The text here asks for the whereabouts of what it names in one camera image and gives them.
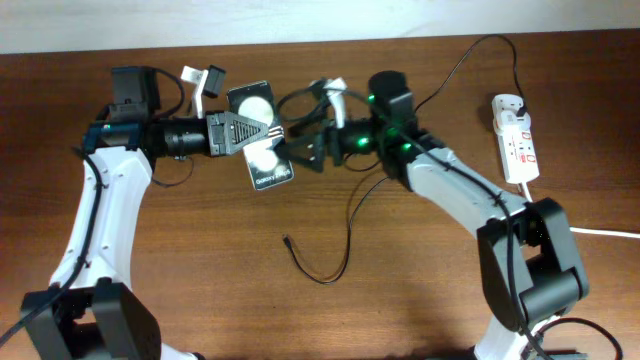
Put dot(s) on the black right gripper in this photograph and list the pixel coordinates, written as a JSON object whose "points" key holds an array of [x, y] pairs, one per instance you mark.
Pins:
{"points": [[315, 142]]}

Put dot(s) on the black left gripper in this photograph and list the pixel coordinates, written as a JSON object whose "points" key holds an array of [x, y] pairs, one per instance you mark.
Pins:
{"points": [[218, 132]]}

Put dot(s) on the black Galaxy smartphone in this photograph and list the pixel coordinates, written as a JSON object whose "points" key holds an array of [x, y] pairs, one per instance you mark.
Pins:
{"points": [[260, 132]]}

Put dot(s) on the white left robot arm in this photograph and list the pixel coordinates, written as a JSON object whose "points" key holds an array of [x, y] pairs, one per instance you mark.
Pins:
{"points": [[88, 310]]}

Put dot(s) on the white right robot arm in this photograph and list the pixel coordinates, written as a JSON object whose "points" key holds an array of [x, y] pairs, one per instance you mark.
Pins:
{"points": [[531, 270]]}

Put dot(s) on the white USB charger plug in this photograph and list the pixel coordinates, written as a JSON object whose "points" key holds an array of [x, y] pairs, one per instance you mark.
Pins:
{"points": [[505, 109]]}

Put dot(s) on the white power strip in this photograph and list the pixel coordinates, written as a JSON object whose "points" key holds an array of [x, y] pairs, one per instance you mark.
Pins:
{"points": [[518, 156]]}

